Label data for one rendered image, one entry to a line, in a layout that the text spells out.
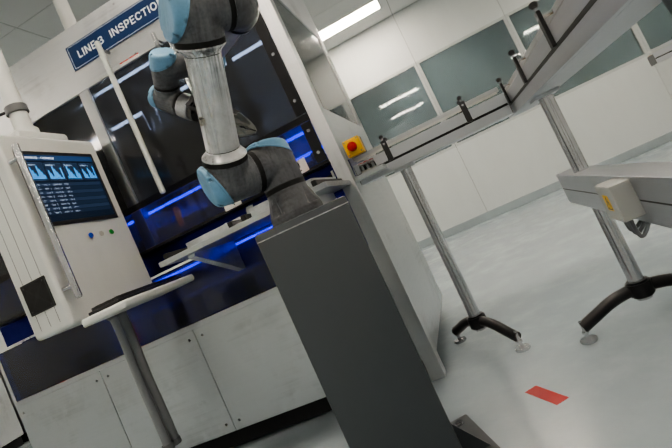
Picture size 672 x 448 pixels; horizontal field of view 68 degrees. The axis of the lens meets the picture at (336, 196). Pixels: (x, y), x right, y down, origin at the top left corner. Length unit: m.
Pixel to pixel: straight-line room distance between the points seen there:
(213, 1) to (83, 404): 2.17
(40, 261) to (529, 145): 5.69
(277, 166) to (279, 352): 1.13
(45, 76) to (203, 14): 1.71
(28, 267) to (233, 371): 0.94
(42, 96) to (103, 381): 1.39
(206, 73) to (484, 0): 5.95
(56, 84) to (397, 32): 4.93
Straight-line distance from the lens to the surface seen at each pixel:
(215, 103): 1.22
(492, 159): 6.61
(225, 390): 2.43
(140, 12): 2.53
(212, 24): 1.18
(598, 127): 6.82
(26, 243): 2.08
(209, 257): 2.00
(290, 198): 1.31
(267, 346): 2.27
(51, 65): 2.78
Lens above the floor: 0.72
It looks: 3 degrees up
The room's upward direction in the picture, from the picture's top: 25 degrees counter-clockwise
